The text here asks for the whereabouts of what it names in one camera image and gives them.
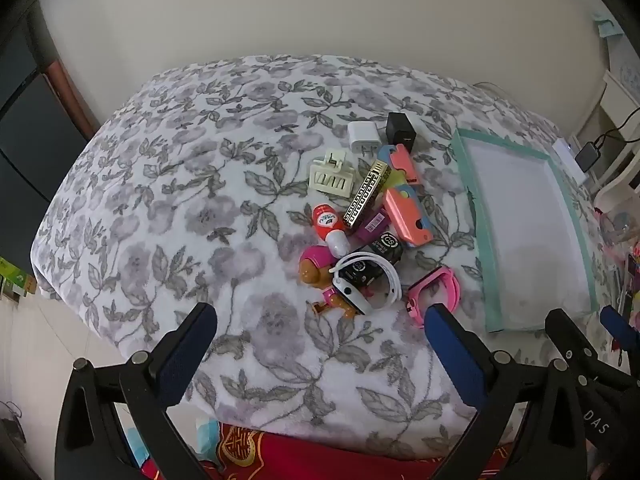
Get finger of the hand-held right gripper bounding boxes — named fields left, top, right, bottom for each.
left=600, top=305, right=640, bottom=356
left=546, top=308, right=608, bottom=386

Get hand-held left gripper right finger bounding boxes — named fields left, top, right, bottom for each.
left=424, top=304, right=593, bottom=480

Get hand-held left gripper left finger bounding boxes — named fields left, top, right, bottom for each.
left=55, top=303, right=217, bottom=480

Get pink watch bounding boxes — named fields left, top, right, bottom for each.
left=406, top=266, right=461, bottom=328

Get white smartwatch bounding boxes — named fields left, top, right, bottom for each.
left=331, top=252, right=402, bottom=316

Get green-rimmed white tray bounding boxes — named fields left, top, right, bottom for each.
left=451, top=127, right=600, bottom=333

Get black box with round logo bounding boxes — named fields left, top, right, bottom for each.
left=370, top=230, right=404, bottom=264
left=345, top=259, right=382, bottom=287

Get large orange blue toy knife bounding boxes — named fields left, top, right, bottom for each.
left=382, top=182, right=435, bottom=250

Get magenta tube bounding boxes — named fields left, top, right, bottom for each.
left=356, top=208, right=391, bottom=243

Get toy dog with pink helmet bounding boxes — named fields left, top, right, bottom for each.
left=299, top=245, right=368, bottom=317

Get gold patterned lighter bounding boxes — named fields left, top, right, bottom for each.
left=341, top=159, right=393, bottom=228

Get red bottle with white cap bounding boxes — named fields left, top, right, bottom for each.
left=311, top=202, right=351, bottom=257

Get small blue orange toy knife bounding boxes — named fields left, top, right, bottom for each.
left=376, top=143, right=421, bottom=187

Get cream hair claw clip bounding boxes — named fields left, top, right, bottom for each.
left=307, top=149, right=357, bottom=197

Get black charger cube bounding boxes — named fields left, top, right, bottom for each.
left=386, top=112, right=418, bottom=153

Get white charger cube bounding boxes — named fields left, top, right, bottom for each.
left=347, top=121, right=377, bottom=157

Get pile of stationery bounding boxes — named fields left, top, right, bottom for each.
left=602, top=240, right=640, bottom=311

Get clear plastic container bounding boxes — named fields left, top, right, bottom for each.
left=597, top=207, right=635, bottom=247

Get red patterned cloth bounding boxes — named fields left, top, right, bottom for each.
left=200, top=422, right=521, bottom=480

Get grey floral blanket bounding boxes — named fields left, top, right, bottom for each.
left=31, top=54, right=616, bottom=461

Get grey power adapter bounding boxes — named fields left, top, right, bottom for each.
left=575, top=141, right=606, bottom=171

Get white power strip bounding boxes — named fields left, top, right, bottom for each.
left=551, top=139, right=588, bottom=183

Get green boxes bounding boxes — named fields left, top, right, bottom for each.
left=0, top=257, right=38, bottom=301

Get dark cabinet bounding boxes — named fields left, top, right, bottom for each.
left=0, top=0, right=101, bottom=281

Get black cable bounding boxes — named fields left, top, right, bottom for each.
left=595, top=105, right=640, bottom=148

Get white furniture frame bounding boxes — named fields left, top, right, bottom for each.
left=592, top=67, right=640, bottom=201

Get teal wall note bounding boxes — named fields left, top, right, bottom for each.
left=594, top=12, right=622, bottom=39

